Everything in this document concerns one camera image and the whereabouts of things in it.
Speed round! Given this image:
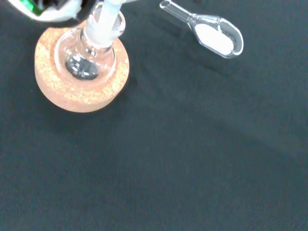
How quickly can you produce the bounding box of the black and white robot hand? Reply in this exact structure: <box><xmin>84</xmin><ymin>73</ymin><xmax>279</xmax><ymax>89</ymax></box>
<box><xmin>6</xmin><ymin>0</ymin><xmax>100</xmax><ymax>23</ymax></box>

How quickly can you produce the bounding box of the clear round-bottom glass flask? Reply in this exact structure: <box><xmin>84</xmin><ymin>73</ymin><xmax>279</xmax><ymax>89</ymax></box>
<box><xmin>53</xmin><ymin>11</ymin><xmax>127</xmax><ymax>83</ymax></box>

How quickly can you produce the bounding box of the glass weighing funnel with powder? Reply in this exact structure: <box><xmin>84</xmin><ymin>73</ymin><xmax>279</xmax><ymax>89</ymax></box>
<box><xmin>159</xmin><ymin>0</ymin><xmax>244</xmax><ymax>59</ymax></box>

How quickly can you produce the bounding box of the black bench cloth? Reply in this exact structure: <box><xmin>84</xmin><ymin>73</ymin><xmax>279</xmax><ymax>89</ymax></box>
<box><xmin>0</xmin><ymin>0</ymin><xmax>308</xmax><ymax>231</ymax></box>

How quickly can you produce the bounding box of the cork ring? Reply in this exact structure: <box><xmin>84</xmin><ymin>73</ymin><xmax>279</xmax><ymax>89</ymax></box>
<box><xmin>34</xmin><ymin>20</ymin><xmax>131</xmax><ymax>114</ymax></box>

